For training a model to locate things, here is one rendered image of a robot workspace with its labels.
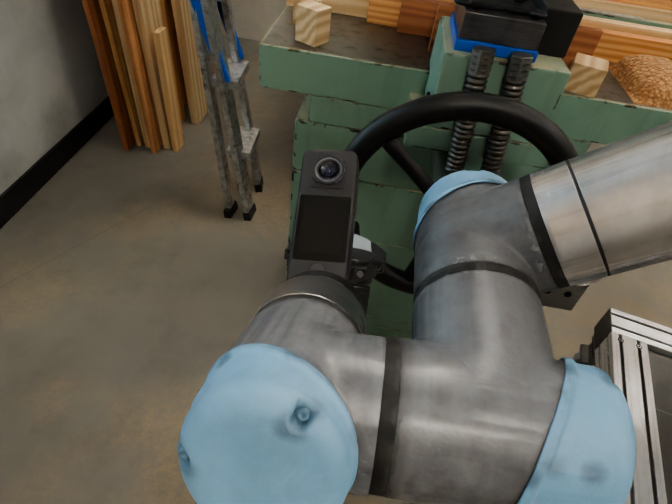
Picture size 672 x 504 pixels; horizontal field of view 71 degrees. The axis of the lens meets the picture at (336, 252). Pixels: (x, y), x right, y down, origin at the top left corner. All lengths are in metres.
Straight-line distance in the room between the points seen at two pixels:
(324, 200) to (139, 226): 1.45
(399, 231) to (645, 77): 0.41
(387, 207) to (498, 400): 0.59
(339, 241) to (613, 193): 0.18
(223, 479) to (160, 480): 1.03
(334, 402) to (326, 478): 0.03
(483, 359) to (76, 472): 1.15
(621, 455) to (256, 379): 0.15
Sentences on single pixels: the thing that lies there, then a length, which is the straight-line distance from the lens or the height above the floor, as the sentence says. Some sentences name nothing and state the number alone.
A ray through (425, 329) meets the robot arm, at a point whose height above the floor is 0.94.
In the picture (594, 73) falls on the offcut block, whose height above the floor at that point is 0.93.
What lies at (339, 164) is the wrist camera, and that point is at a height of 0.94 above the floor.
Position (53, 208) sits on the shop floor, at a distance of 1.95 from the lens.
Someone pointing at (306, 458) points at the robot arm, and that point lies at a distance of 0.20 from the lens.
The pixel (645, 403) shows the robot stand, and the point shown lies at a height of 0.22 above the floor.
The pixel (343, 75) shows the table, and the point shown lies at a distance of 0.68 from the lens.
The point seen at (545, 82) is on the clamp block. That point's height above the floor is 0.95.
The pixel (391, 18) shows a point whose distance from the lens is 0.81.
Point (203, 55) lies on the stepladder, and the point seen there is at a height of 0.58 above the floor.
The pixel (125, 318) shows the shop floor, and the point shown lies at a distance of 1.50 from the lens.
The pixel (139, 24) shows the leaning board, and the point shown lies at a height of 0.50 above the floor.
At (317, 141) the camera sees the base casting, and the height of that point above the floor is 0.77.
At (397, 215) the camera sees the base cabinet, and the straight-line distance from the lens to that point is 0.79.
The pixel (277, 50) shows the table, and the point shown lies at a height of 0.90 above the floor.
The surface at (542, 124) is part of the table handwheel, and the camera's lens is 0.51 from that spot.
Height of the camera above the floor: 1.14
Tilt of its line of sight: 43 degrees down
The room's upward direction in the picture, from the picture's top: 9 degrees clockwise
